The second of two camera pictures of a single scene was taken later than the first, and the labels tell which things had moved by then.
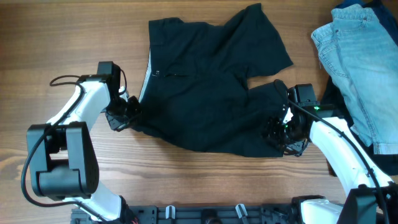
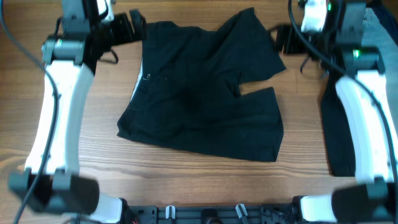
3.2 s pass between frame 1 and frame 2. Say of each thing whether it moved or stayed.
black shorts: stayed
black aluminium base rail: stayed
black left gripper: moved
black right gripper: moved
